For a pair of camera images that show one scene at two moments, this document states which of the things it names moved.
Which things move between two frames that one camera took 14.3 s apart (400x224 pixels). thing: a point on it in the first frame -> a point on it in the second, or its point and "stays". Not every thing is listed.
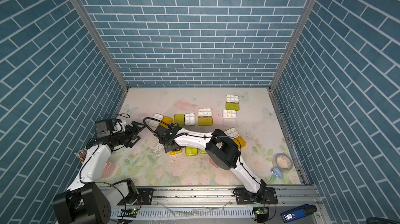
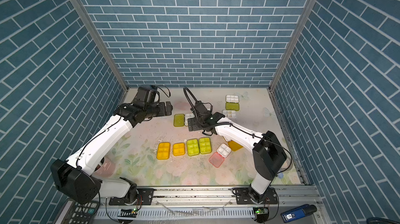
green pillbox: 191,151 stays
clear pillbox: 229,120 stays
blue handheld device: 298,212 stays
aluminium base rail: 201,205 stays
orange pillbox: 166,121 -> 163,150
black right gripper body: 167,148 -> 197,125
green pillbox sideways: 187,119 stays
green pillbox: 232,102 stays
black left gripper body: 125,137 -> 158,111
